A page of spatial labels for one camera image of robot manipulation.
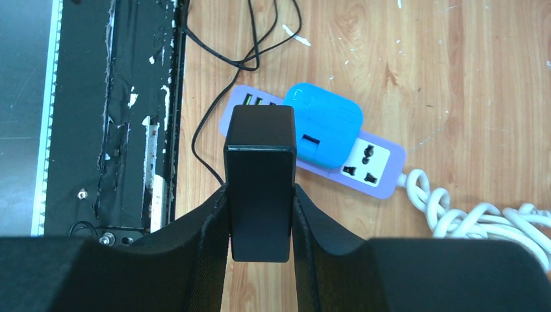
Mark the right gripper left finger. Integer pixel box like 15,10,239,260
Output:
1,188,229,311

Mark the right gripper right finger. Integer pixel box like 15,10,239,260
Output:
292,187,550,311

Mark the purple USB power strip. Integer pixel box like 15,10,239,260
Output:
218,85,407,199

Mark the black power adapter brick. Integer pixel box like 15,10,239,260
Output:
224,105,297,263

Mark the blue square plug adapter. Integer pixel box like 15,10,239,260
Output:
283,83,364,169

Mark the white purple-strip cord plug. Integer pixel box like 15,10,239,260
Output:
397,168,550,274

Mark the black mounting base rail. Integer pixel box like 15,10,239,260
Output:
31,1,187,247

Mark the thin black adapter cable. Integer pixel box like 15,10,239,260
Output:
178,0,303,187

